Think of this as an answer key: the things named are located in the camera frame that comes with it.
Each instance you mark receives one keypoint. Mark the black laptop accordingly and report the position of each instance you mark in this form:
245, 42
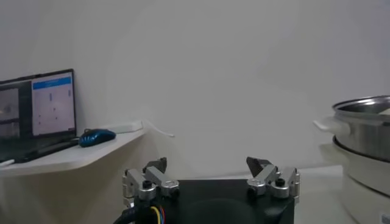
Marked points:
39, 106

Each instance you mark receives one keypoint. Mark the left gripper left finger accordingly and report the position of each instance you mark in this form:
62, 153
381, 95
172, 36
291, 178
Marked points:
152, 182

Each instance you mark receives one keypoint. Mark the white side table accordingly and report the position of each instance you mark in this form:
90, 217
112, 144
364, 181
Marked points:
70, 158

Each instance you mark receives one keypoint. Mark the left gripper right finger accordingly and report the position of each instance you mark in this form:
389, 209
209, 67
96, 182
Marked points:
268, 179

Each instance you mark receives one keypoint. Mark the white electric cooker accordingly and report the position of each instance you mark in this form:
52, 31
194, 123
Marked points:
368, 194

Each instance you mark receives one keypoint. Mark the stainless steel steamer basket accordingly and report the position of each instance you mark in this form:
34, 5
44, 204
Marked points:
365, 137

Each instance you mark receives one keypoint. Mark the white rectangular adapter box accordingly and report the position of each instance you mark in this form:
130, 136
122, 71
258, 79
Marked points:
125, 127

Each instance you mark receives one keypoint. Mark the blue computer mouse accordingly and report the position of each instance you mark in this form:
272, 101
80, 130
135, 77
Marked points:
97, 137

